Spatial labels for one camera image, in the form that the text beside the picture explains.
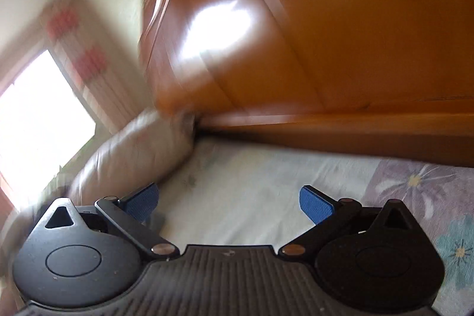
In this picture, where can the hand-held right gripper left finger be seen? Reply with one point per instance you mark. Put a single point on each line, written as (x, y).
(142, 204)

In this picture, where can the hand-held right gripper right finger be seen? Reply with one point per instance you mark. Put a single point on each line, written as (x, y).
(314, 205)

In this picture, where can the window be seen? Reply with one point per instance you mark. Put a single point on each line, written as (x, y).
(40, 123)

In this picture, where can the wooden headboard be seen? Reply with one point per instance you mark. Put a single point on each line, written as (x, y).
(314, 42)

